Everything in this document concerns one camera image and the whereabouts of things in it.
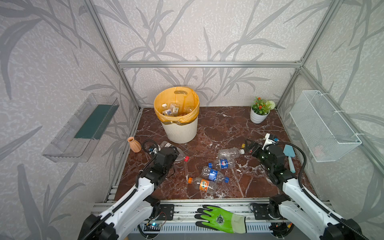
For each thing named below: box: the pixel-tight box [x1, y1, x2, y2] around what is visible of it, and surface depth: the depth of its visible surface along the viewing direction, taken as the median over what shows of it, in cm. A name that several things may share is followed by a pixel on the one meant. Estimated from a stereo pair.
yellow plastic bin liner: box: [154, 86, 200, 125], surface depth 93 cm
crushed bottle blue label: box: [201, 166, 225, 183], surface depth 84 cm
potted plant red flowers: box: [250, 96, 276, 124], surface depth 104 cm
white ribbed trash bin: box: [161, 117, 199, 144], surface depth 90 cm
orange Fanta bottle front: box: [187, 177, 217, 194], surface depth 80 cm
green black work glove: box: [194, 204, 247, 234], surface depth 72 cm
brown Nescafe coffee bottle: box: [170, 103, 179, 117], surface depth 99 cm
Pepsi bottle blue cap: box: [208, 155, 236, 173], surface depth 88 cm
